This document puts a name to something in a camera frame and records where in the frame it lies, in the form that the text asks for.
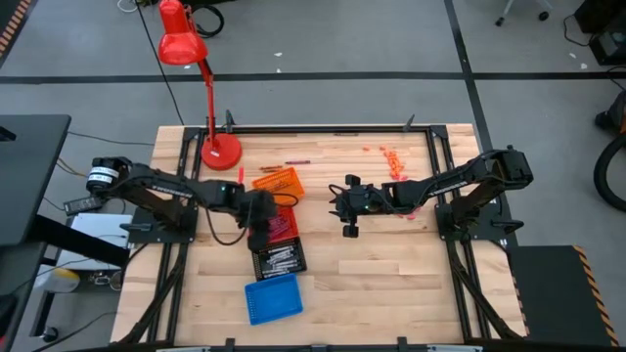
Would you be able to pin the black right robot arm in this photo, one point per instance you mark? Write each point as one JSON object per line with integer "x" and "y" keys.
{"x": 440, "y": 187}

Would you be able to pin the white box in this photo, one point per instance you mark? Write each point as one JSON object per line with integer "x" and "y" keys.
{"x": 98, "y": 227}

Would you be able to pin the orange crayon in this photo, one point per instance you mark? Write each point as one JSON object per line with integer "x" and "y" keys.
{"x": 280, "y": 184}
{"x": 281, "y": 189}
{"x": 271, "y": 168}

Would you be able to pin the yellow white container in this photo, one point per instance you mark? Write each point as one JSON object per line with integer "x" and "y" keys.
{"x": 61, "y": 281}

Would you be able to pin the office chair base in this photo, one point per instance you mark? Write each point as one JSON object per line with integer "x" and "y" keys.
{"x": 500, "y": 21}

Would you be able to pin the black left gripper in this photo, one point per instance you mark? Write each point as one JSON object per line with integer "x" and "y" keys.
{"x": 259, "y": 210}

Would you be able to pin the black side desk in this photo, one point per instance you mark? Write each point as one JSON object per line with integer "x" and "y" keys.
{"x": 29, "y": 171}

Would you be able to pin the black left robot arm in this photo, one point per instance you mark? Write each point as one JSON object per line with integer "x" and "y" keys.
{"x": 171, "y": 188}

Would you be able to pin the black box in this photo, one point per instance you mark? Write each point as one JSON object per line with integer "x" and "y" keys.
{"x": 611, "y": 46}

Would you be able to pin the black power adapter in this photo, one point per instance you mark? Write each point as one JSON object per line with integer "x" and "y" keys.
{"x": 83, "y": 204}

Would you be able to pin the black hazard-striped platform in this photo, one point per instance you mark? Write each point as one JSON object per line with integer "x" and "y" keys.
{"x": 548, "y": 293}

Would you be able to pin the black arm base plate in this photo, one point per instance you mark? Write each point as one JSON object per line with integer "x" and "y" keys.
{"x": 484, "y": 233}
{"x": 139, "y": 234}

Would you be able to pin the small red stick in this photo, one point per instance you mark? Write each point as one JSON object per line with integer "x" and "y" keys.
{"x": 241, "y": 175}

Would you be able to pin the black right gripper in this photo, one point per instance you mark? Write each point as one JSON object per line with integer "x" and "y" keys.
{"x": 364, "y": 201}

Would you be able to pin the orange black vacuum cleaner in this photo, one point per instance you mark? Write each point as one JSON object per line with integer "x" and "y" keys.
{"x": 618, "y": 115}

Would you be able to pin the red plastic basket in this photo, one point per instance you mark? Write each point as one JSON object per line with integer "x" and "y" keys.
{"x": 293, "y": 236}

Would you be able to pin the black plastic basket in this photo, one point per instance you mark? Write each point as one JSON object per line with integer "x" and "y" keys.
{"x": 257, "y": 274}

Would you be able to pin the red desk lamp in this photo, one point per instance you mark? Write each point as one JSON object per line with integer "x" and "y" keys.
{"x": 181, "y": 49}

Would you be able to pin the black case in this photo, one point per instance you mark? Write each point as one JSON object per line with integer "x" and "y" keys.
{"x": 601, "y": 12}

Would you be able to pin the blue plastic basket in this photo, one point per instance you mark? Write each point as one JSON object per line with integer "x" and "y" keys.
{"x": 274, "y": 300}

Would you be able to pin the orange plastic basket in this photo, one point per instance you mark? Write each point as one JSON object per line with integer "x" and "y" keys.
{"x": 286, "y": 176}

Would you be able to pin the black aluminium table frame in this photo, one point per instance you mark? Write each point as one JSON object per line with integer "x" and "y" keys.
{"x": 318, "y": 129}

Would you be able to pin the black diagonal beam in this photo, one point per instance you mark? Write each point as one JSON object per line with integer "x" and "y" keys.
{"x": 83, "y": 242}

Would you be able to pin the black frame camera post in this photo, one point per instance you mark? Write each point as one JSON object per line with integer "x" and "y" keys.
{"x": 408, "y": 124}
{"x": 229, "y": 122}

